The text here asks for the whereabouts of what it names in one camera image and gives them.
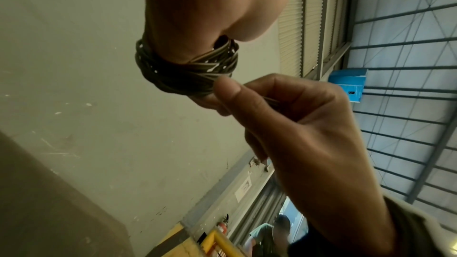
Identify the person's left hand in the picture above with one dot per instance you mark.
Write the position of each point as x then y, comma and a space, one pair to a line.
207, 7

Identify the person's right hand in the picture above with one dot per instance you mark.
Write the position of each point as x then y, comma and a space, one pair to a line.
307, 126

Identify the person's right forearm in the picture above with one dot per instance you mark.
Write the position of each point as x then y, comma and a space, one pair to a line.
339, 216

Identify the blue cardboard box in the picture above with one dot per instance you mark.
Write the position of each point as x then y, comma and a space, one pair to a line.
348, 82

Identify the grey roller shutter door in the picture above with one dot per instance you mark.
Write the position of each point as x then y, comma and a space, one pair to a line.
255, 213

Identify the red fire extinguisher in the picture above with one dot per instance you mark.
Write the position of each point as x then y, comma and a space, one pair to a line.
223, 224

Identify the yellow metal railing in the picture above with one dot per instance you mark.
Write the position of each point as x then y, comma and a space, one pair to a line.
223, 243

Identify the white wall sign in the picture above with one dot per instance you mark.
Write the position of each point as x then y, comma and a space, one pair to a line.
243, 190

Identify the louvred wall window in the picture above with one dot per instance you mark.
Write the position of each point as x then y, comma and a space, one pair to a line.
310, 24

